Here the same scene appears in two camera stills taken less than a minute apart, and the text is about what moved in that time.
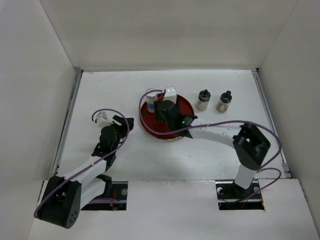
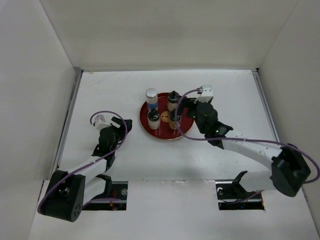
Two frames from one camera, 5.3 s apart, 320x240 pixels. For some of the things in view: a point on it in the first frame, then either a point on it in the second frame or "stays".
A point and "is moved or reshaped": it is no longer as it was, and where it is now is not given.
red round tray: [149, 121] stays
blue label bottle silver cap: [150, 97] stays
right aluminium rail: [256, 73] stays
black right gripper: [158, 115] → [187, 102]
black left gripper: [123, 121] stays
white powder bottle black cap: [202, 101] is moved or reshaped
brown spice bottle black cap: [223, 104] is moved or reshaped
